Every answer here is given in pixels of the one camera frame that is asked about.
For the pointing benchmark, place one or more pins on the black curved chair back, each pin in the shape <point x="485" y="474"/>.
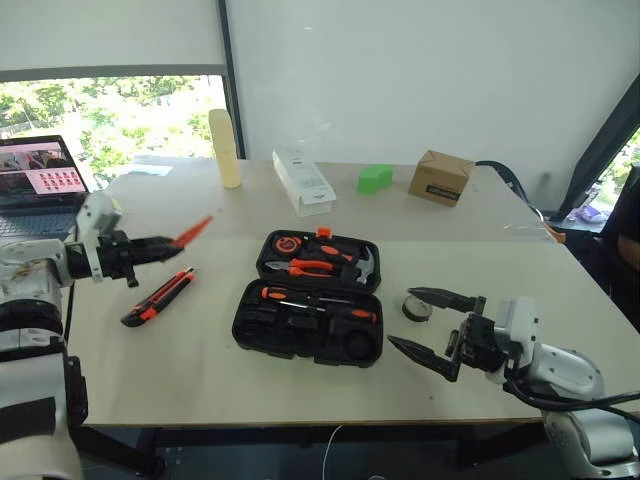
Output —
<point x="507" y="175"/>

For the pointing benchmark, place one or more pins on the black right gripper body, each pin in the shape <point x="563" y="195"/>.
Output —
<point x="480" y="345"/>

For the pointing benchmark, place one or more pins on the black plastic tool case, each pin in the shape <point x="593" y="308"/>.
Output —
<point x="295" y="335"/>

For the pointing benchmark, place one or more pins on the black metal table frame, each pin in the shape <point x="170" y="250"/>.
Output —
<point x="250" y="436"/>

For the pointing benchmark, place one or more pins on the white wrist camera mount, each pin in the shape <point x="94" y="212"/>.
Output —
<point x="520" y="320"/>
<point x="95" y="215"/>

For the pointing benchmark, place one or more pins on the person in black shirt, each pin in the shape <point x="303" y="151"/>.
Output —
<point x="625" y="280"/>

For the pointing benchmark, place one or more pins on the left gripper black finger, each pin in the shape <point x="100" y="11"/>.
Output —
<point x="152" y="243"/>
<point x="155" y="255"/>

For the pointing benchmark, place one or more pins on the black orange box cutter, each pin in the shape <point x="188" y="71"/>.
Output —
<point x="160" y="297"/>

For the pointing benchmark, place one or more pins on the open laptop computer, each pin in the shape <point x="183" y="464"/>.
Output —
<point x="35" y="170"/>

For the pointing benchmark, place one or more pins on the orange black tape measure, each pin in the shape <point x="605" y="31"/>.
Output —
<point x="286" y="245"/>

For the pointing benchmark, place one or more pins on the green plastic block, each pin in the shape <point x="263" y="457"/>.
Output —
<point x="375" y="180"/>

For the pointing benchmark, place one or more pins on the black diagonal beam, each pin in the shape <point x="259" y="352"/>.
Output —
<point x="600" y="150"/>

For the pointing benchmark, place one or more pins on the long white carton box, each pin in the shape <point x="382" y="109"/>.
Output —
<point x="305" y="182"/>

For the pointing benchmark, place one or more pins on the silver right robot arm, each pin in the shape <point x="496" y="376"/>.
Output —
<point x="570" y="370"/>

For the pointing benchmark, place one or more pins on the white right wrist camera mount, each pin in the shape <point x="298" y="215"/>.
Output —
<point x="520" y="320"/>

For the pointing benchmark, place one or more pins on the orange slim hand tool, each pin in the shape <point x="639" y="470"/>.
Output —
<point x="192" y="231"/>

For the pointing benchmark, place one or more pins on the purple white package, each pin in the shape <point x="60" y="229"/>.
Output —
<point x="590" y="212"/>

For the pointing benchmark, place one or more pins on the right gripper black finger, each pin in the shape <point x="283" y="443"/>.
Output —
<point x="430" y="362"/>
<point x="450" y="300"/>

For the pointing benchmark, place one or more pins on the round black tape roll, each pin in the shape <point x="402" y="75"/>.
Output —
<point x="415" y="311"/>

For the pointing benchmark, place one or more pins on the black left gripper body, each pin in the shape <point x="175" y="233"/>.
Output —
<point x="114" y="255"/>

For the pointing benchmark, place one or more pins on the tall beige plastic bottle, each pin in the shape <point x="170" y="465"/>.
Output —
<point x="226" y="150"/>

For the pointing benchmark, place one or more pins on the black window frame post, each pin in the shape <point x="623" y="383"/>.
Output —
<point x="230" y="75"/>

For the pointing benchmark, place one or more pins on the orange plastic object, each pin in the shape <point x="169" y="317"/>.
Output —
<point x="555" y="231"/>

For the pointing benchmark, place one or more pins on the white roller blind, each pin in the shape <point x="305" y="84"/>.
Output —
<point x="100" y="35"/>

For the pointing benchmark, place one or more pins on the brown cardboard box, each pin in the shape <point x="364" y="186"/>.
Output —
<point x="440" y="180"/>

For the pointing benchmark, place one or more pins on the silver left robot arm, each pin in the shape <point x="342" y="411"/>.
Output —
<point x="25" y="270"/>

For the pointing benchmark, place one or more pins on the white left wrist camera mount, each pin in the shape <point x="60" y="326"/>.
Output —
<point x="95" y="215"/>

